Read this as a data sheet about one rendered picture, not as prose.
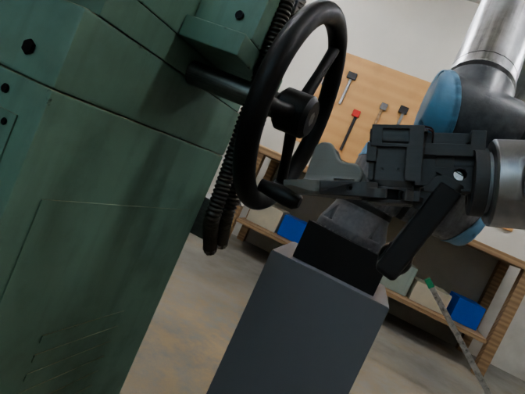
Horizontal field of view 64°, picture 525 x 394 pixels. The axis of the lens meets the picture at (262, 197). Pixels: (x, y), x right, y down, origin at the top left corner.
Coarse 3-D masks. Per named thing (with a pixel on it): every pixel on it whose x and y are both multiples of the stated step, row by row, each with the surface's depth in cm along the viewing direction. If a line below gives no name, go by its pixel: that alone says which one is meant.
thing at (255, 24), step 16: (208, 0) 58; (224, 0) 57; (240, 0) 56; (256, 0) 55; (272, 0) 56; (208, 16) 58; (224, 16) 57; (240, 16) 56; (256, 16) 55; (272, 16) 58; (256, 32) 56
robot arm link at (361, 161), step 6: (366, 144) 110; (366, 150) 108; (360, 156) 110; (360, 162) 108; (366, 168) 106; (366, 174) 106; (366, 180) 105; (372, 204) 104; (384, 210) 105; (390, 210) 106; (396, 210) 106; (402, 210) 105; (390, 216) 107; (396, 216) 108; (402, 216) 106
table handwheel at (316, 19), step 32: (320, 0) 49; (288, 32) 45; (192, 64) 62; (288, 64) 45; (320, 64) 60; (224, 96) 60; (256, 96) 44; (288, 96) 56; (320, 96) 68; (256, 128) 46; (288, 128) 56; (320, 128) 69; (256, 160) 49; (288, 160) 62; (256, 192) 53
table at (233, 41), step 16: (144, 0) 49; (160, 0) 51; (176, 0) 54; (192, 0) 56; (160, 16) 52; (176, 16) 55; (192, 16) 56; (176, 32) 56; (192, 32) 56; (208, 32) 55; (224, 32) 54; (240, 32) 54; (208, 48) 57; (224, 48) 54; (240, 48) 54; (256, 48) 58; (224, 64) 63; (240, 64) 58
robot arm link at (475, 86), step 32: (512, 0) 59; (480, 32) 57; (512, 32) 56; (480, 64) 52; (512, 64) 54; (448, 96) 50; (480, 96) 49; (512, 96) 53; (448, 128) 51; (480, 128) 49; (512, 128) 48
